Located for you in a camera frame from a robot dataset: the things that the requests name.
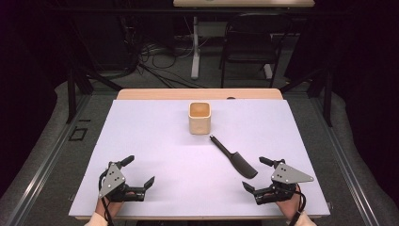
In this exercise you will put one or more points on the black folding chair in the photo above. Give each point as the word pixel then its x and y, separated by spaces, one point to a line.
pixel 251 44

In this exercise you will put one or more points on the beige square cup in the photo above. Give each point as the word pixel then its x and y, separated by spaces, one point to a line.
pixel 199 121

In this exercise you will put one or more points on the person's left hand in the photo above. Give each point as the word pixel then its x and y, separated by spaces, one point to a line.
pixel 114 207

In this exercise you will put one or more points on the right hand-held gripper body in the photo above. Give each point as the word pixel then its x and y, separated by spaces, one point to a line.
pixel 290 176

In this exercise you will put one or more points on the dark table grommet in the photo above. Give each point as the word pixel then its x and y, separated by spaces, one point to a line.
pixel 231 98

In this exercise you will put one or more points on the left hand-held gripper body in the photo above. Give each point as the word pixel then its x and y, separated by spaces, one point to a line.
pixel 112 180

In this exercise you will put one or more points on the person's right hand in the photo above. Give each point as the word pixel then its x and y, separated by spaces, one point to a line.
pixel 290 207

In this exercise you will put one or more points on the black tape strip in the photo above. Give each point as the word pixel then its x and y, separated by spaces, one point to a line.
pixel 84 120

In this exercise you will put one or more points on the white table mat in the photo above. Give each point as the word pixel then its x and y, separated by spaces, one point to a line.
pixel 175 169

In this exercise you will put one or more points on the black metal stand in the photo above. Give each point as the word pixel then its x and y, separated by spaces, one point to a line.
pixel 327 97
pixel 72 94

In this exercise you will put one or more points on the white desk leg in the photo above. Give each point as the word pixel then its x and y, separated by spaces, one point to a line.
pixel 195 56

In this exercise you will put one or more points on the grey metal floor rail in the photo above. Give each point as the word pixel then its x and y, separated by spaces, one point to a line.
pixel 47 169
pixel 342 163

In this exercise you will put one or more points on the wooden table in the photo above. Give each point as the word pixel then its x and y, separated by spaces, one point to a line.
pixel 175 93

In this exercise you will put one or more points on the white desk foot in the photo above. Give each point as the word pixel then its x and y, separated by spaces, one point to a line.
pixel 268 71

